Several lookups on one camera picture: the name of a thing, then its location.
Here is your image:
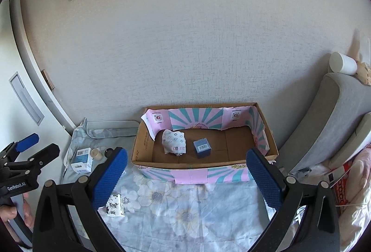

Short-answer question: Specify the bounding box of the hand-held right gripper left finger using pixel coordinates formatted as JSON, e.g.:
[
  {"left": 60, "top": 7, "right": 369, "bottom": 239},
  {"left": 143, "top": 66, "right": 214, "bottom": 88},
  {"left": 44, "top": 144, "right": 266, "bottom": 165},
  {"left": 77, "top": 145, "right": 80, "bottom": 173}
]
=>
[{"left": 32, "top": 147, "right": 128, "bottom": 252}]

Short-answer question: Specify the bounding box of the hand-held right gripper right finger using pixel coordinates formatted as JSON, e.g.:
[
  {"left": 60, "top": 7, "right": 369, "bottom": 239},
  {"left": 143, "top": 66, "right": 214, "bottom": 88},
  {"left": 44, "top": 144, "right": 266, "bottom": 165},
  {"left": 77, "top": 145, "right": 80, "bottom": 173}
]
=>
[{"left": 246, "top": 148, "right": 340, "bottom": 252}]

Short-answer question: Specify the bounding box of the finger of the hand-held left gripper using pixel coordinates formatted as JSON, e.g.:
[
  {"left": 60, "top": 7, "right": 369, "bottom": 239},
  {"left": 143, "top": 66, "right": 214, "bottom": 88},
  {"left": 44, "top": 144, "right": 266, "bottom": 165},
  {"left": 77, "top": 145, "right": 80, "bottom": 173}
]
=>
[
  {"left": 0, "top": 133, "right": 39, "bottom": 167},
  {"left": 12, "top": 143, "right": 60, "bottom": 175}
]

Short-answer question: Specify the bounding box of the black and white tissue pack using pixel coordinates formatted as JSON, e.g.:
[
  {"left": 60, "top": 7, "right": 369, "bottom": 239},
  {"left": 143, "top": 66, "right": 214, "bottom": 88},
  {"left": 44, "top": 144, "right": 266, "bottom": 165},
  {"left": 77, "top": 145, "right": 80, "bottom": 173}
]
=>
[{"left": 105, "top": 194, "right": 126, "bottom": 218}]

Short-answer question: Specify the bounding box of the white and blue carton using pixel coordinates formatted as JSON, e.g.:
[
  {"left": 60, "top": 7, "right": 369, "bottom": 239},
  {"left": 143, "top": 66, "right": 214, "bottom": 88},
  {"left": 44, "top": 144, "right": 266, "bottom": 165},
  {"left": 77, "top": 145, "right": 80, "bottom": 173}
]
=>
[{"left": 70, "top": 148, "right": 94, "bottom": 174}]

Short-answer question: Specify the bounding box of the cardboard box with pink lining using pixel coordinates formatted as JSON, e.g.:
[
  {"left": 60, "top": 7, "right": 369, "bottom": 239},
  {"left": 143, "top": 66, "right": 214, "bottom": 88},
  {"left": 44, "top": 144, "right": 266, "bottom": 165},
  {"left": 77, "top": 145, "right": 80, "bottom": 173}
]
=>
[{"left": 131, "top": 101, "right": 279, "bottom": 185}]

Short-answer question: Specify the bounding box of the person's left hand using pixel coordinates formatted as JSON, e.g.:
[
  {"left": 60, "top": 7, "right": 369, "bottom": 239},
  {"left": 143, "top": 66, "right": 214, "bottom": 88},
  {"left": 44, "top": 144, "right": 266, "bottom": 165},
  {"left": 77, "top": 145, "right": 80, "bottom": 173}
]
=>
[{"left": 0, "top": 199, "right": 36, "bottom": 241}]

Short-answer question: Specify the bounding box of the small brown wooden block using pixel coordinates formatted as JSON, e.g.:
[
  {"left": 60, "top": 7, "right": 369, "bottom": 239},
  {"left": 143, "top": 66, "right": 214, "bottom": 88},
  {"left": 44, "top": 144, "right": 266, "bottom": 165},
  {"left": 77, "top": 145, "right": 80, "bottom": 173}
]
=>
[{"left": 41, "top": 69, "right": 55, "bottom": 91}]

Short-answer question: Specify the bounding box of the grey upholstered cushion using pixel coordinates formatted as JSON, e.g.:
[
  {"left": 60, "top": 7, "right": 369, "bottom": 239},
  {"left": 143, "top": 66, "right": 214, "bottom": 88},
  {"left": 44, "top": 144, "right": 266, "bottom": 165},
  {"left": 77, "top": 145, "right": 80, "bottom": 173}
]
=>
[{"left": 278, "top": 72, "right": 371, "bottom": 180}]

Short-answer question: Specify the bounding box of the small dark blue box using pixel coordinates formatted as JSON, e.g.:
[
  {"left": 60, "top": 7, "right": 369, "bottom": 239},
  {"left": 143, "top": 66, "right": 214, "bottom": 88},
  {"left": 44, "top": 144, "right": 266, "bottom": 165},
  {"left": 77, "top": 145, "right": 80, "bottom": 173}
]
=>
[{"left": 193, "top": 138, "right": 211, "bottom": 159}]

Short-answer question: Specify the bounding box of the white patterned crumpled packet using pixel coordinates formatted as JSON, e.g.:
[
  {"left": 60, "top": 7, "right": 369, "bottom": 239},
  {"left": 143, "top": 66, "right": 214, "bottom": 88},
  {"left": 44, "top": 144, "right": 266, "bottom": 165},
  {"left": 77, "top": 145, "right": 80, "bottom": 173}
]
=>
[{"left": 161, "top": 129, "right": 187, "bottom": 156}]

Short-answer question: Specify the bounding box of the pale floral bed sheet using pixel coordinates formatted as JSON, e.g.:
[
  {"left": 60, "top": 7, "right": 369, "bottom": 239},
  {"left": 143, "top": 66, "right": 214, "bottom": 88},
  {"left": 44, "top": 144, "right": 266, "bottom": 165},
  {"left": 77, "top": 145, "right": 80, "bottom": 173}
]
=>
[{"left": 62, "top": 117, "right": 279, "bottom": 252}]

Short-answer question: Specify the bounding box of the red patterned package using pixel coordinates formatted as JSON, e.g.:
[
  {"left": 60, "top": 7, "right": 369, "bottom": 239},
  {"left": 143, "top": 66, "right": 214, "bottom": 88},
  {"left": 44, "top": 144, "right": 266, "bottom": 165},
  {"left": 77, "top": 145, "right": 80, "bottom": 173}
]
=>
[{"left": 332, "top": 162, "right": 352, "bottom": 207}]

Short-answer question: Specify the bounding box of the pink blanket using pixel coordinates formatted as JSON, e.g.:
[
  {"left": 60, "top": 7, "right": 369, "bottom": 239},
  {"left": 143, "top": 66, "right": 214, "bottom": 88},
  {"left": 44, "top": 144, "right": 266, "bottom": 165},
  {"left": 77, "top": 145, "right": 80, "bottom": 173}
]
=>
[{"left": 338, "top": 145, "right": 371, "bottom": 252}]

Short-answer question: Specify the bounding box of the pale grey cushion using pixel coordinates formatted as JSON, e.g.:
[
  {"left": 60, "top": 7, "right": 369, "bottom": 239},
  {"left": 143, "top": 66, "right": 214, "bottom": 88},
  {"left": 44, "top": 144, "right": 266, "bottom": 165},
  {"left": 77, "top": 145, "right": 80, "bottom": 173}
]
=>
[{"left": 327, "top": 113, "right": 371, "bottom": 170}]

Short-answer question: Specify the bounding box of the white wardrobe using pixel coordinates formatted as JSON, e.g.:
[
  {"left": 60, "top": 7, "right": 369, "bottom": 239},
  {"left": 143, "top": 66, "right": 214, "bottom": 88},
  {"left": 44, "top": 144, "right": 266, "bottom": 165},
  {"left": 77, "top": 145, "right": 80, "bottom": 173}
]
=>
[{"left": 0, "top": 0, "right": 77, "bottom": 212}]

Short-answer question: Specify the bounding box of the white cylinder cup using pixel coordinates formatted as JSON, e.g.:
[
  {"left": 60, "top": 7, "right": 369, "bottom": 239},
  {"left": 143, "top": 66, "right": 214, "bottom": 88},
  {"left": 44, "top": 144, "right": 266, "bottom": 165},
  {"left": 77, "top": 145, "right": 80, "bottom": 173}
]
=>
[{"left": 329, "top": 51, "right": 358, "bottom": 76}]

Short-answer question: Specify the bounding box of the beige plush toy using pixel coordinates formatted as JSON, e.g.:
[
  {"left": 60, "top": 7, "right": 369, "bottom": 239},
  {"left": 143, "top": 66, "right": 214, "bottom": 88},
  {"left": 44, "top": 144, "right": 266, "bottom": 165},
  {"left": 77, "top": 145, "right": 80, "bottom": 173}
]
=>
[{"left": 349, "top": 35, "right": 371, "bottom": 85}]

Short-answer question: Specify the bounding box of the grey recessed wardrobe handle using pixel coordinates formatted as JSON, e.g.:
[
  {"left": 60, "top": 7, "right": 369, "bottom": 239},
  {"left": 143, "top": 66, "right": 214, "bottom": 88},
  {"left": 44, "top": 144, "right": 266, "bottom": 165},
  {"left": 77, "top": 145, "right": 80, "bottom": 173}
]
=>
[{"left": 9, "top": 72, "right": 45, "bottom": 125}]

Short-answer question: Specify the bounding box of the white cable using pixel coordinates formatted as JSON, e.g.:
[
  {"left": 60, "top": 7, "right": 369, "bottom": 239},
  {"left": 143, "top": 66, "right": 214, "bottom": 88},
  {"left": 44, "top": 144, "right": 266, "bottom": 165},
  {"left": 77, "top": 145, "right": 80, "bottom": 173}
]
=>
[{"left": 336, "top": 202, "right": 366, "bottom": 210}]

